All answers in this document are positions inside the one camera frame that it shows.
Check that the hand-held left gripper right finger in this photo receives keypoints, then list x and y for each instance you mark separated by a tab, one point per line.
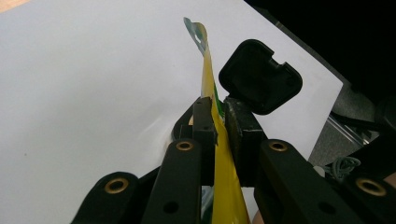
246	143

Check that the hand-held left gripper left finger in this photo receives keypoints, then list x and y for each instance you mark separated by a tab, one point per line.
207	130

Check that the yellow spouted sauce pouch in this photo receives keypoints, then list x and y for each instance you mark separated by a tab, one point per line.
227	186

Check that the clear jar with black lid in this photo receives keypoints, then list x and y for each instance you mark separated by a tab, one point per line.
258	77

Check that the long metal floor rail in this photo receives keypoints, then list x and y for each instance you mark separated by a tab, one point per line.
348	130

